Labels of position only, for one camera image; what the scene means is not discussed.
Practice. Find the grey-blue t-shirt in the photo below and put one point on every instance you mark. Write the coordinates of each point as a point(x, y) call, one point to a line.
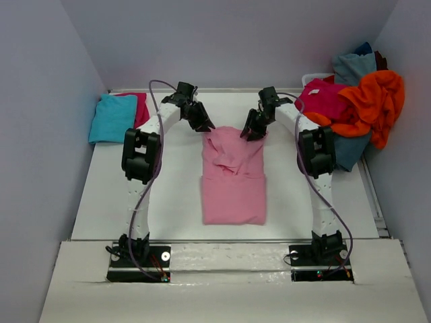
point(350, 68)

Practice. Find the crumpled magenta t-shirt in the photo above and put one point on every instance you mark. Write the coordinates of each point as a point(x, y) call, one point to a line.
point(321, 97)

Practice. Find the light pink t-shirt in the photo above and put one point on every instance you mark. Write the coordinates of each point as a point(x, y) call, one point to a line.
point(233, 183)

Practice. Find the maroon t-shirt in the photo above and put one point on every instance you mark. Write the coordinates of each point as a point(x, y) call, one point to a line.
point(381, 62)

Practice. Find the folded turquoise t-shirt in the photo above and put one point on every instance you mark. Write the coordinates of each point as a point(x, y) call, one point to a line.
point(114, 115)

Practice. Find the white laundry basket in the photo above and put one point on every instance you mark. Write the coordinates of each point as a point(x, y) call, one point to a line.
point(307, 78)

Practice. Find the dark blue t-shirt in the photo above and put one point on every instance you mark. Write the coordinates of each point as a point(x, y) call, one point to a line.
point(363, 49)

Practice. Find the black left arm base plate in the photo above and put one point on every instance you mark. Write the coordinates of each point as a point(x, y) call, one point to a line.
point(155, 268)

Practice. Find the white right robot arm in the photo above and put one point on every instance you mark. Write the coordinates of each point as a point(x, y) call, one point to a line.
point(316, 161)

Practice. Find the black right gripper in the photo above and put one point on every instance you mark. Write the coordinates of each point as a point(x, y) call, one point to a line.
point(258, 132)

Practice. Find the folded magenta t-shirt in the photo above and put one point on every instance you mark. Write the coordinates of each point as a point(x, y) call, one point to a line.
point(142, 112)

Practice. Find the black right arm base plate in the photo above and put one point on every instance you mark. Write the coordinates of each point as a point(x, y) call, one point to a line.
point(305, 267)

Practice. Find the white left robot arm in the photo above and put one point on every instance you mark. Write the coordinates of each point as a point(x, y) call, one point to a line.
point(143, 149)

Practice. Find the crumpled orange t-shirt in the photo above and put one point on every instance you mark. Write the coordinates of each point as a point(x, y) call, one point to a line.
point(373, 108)

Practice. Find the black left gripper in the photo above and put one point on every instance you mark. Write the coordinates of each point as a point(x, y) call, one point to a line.
point(200, 126)

